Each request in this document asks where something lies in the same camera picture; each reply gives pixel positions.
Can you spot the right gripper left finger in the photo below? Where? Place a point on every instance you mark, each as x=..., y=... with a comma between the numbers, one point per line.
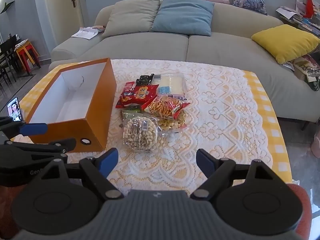
x=94, y=173

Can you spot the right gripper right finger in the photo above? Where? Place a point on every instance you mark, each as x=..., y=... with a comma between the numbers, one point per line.
x=218, y=173

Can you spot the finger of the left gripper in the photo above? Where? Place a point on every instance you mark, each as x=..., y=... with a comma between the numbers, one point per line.
x=67, y=145
x=33, y=129

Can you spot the clear tub of nuts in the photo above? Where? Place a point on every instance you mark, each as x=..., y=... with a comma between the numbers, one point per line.
x=140, y=133

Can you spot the green snack packet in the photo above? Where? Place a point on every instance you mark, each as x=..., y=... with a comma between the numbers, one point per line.
x=131, y=112

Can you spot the yellow pasta snack bag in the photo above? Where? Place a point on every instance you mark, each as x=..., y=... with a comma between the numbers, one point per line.
x=174, y=125

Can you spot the red snack bag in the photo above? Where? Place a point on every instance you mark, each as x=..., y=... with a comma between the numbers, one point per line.
x=134, y=94

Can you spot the orange stick snack bag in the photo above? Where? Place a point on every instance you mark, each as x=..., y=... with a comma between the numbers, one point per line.
x=165, y=107

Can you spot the clear bag of crackers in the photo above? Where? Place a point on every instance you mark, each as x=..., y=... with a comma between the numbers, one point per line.
x=170, y=84

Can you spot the black snack packet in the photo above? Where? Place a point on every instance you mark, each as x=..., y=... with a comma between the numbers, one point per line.
x=144, y=80

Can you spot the smartphone on stand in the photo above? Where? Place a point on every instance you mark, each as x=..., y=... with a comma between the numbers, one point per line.
x=14, y=110

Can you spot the orange cardboard box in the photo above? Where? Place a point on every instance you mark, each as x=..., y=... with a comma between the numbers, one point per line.
x=75, y=101

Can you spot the white lace tablecloth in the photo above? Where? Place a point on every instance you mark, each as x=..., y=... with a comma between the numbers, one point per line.
x=222, y=118

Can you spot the black dining chair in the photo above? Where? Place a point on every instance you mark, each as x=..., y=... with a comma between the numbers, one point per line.
x=9, y=60

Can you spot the yellow checkered tablecloth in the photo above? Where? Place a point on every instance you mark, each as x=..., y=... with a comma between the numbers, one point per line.
x=276, y=143

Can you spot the open magazine on sofa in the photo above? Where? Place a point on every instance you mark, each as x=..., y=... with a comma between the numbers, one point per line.
x=89, y=32

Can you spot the grey sofa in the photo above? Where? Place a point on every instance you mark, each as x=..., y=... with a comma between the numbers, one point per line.
x=230, y=45

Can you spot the beige door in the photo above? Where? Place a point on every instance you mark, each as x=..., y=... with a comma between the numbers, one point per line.
x=65, y=18

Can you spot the yellow cushion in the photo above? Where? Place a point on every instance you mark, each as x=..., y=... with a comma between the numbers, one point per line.
x=286, y=43

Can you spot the beige cushion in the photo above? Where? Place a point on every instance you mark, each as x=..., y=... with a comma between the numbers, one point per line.
x=131, y=16

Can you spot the blue cushion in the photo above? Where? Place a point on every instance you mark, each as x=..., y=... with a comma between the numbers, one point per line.
x=187, y=17

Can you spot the pile of books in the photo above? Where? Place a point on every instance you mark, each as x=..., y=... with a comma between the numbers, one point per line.
x=297, y=16

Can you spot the wall shelf with plant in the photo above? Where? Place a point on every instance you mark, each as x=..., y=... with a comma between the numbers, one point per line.
x=7, y=6

